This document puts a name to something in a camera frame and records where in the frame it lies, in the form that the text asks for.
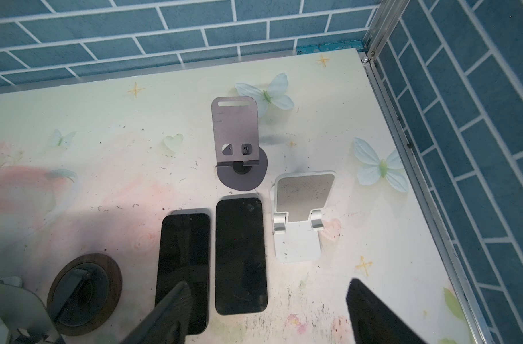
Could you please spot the white stand back centre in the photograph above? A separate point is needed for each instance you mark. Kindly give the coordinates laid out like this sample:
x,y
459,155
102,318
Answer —
x,y
26,317

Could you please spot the white stand front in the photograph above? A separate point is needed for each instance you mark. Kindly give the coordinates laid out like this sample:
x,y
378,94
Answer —
x,y
298,200

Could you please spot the phone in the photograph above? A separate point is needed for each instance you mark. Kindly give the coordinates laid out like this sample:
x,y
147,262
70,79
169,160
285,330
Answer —
x,y
184,255
240,257

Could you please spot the dark round phone stand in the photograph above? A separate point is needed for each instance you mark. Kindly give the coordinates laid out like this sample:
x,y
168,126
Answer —
x,y
84,294

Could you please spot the white stand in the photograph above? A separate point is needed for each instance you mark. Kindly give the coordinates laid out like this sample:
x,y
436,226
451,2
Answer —
x,y
298,200
26,317

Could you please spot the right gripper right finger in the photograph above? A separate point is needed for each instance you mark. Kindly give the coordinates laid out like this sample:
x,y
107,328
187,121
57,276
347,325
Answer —
x,y
373,321

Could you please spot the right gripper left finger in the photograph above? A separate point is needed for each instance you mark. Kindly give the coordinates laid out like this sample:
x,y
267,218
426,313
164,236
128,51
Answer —
x,y
168,322

